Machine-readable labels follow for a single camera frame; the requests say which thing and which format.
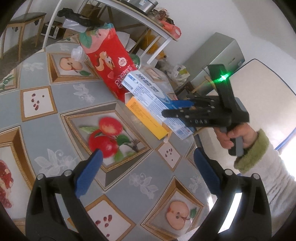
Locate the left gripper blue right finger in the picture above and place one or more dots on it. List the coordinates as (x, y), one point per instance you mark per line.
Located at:
(241, 211)

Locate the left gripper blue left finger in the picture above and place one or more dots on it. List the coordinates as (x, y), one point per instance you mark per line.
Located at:
(44, 220)

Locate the blue white toothpaste box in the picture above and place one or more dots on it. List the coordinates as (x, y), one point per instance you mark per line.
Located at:
(155, 100)

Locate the white orange medicine box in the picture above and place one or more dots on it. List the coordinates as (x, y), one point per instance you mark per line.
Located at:
(157, 127)

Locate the white sleeve green cuff forearm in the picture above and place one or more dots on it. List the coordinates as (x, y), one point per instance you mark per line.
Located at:
(279, 185)

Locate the right hand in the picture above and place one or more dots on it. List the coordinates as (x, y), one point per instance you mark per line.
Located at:
(244, 130)

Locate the white mattress with blue trim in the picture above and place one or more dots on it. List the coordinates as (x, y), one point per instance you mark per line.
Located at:
(268, 99)

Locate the grey cabinet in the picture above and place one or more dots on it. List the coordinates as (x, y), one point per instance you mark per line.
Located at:
(218, 49)

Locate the orange red plastic bag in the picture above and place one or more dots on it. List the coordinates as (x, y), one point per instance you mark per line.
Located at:
(172, 29)

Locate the white metal shelf table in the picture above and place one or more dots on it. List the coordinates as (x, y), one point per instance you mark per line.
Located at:
(122, 16)

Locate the green drink can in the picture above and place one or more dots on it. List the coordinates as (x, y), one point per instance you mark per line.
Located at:
(136, 60)

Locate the fruit-patterned grey tablecloth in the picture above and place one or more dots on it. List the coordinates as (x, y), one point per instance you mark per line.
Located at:
(55, 112)

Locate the red snack bag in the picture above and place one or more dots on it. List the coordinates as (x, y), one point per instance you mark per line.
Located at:
(109, 57)

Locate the silver rice cooker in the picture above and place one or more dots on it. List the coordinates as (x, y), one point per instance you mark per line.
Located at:
(144, 5)

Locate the clear crumpled plastic wrapper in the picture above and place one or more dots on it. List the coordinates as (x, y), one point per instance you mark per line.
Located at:
(79, 55)

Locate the wooden stool with dark seat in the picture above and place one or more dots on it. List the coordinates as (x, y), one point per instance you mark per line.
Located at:
(21, 22)

